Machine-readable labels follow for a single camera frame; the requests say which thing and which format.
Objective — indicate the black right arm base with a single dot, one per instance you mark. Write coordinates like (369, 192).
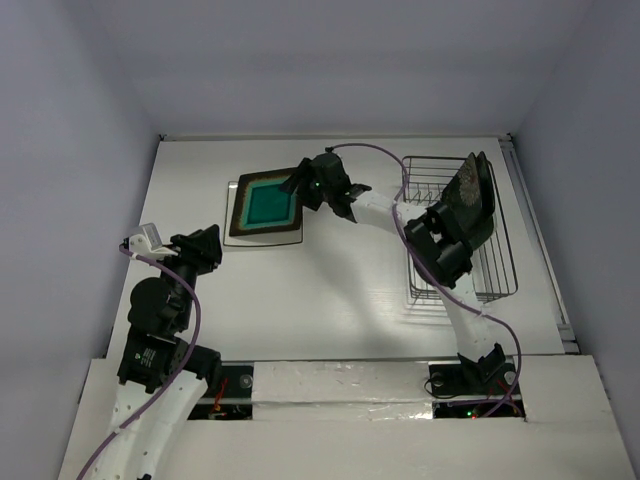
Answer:
(452, 380)

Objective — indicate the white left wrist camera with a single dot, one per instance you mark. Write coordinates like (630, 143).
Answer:
(144, 240)

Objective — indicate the teal square plate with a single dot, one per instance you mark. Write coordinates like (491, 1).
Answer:
(261, 207)

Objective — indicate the dark rear plate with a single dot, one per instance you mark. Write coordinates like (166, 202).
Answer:
(485, 225)

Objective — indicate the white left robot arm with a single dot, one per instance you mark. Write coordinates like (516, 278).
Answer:
(163, 371)

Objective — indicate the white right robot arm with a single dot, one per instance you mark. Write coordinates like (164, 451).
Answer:
(441, 239)

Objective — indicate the wire dish rack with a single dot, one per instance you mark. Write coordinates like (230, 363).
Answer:
(494, 273)

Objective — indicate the dark patterned plate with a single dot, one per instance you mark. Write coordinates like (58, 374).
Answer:
(461, 195)

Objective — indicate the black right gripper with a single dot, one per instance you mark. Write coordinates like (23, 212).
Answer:
(308, 182)

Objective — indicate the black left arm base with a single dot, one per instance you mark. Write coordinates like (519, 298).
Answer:
(236, 381)

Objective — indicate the white square plate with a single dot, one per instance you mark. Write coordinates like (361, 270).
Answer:
(254, 241)

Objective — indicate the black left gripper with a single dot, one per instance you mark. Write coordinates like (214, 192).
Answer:
(201, 246)

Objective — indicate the white foam block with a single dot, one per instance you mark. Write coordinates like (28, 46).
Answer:
(315, 382)

